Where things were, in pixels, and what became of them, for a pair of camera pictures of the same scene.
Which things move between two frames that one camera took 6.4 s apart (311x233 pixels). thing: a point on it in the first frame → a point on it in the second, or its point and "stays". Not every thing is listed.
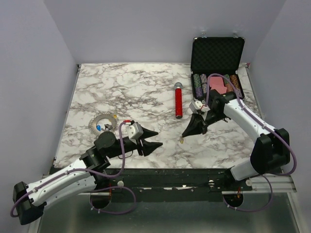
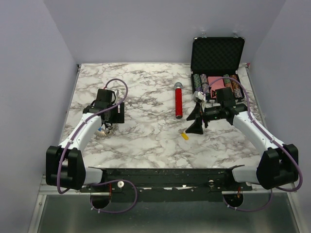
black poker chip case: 215,60 stays
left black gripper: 148,147 → 119,117
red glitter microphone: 178,87 stays
